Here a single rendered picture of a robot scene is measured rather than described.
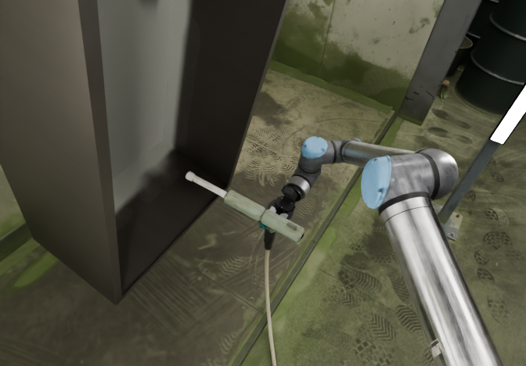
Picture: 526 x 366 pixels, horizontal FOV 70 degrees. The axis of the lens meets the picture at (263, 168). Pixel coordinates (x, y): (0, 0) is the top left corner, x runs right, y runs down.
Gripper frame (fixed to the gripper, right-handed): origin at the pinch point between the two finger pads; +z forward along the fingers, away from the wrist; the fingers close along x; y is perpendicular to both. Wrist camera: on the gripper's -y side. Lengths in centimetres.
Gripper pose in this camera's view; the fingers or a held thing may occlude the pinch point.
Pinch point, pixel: (269, 226)
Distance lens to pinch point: 133.4
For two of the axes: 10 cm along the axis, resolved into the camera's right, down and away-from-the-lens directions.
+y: -1.0, 6.5, 7.6
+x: -8.6, -4.4, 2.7
